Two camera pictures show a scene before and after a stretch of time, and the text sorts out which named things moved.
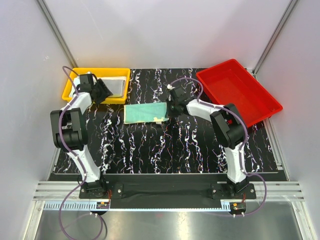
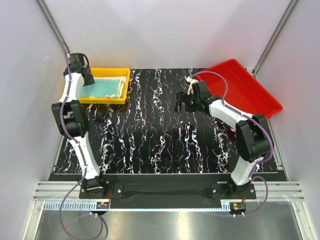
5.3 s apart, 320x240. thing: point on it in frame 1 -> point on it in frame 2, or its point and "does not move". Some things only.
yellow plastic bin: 99,72 does not move
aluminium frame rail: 63,196 does not move
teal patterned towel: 153,112 -> 104,88
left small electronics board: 102,205 does not move
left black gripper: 105,92 -> 90,80
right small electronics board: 236,207 does not move
